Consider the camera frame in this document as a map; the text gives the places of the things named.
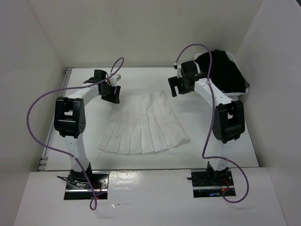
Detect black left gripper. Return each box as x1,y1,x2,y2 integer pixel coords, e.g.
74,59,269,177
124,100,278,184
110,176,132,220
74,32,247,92
100,82,121,104

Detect white plastic tray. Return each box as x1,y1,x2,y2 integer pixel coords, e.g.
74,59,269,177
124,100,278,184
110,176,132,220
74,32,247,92
194,52,250,97

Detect black folded skirt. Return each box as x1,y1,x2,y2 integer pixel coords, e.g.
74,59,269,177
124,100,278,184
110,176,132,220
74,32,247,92
194,49,246,93

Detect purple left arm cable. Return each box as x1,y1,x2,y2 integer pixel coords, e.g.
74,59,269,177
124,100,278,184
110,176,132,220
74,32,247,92
26,57,125,210

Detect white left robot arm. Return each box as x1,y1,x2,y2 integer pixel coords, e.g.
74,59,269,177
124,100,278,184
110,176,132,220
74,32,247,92
54,69,121,188

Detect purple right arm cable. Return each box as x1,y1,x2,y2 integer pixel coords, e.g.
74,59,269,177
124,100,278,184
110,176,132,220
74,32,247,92
175,44,249,203

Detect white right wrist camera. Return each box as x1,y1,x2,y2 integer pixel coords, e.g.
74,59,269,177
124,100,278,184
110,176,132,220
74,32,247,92
174,63,183,78

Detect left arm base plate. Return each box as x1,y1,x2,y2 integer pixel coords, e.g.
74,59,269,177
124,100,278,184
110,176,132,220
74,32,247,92
64,171,109,201

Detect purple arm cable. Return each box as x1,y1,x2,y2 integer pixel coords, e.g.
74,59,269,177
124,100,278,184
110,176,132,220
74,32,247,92
175,44,249,203
26,57,125,210

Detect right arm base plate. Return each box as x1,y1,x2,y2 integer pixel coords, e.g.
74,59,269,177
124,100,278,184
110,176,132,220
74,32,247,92
187,169,236,198

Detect white skirt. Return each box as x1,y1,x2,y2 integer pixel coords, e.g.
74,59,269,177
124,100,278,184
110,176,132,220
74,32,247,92
99,90,189,155

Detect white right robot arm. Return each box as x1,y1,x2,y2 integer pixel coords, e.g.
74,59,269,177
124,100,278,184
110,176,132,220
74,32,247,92
168,60,245,186

